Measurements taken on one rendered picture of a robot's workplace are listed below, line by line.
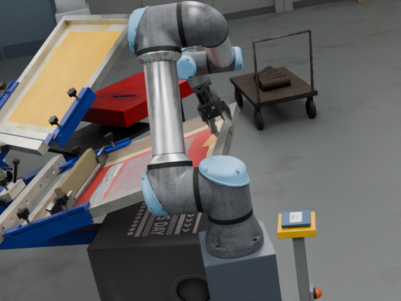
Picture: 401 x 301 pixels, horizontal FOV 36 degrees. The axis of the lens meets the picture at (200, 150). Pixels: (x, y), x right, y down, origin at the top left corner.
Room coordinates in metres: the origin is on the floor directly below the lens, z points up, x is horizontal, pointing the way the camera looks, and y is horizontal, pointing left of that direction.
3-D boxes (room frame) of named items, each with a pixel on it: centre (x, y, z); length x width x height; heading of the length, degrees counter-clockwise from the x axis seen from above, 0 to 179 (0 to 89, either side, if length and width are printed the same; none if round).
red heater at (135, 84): (3.41, 0.32, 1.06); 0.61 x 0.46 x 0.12; 138
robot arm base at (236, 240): (1.41, -0.05, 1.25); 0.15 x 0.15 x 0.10
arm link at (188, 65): (1.96, -0.02, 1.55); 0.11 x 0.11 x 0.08; 81
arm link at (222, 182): (1.41, -0.04, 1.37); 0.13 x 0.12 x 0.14; 81
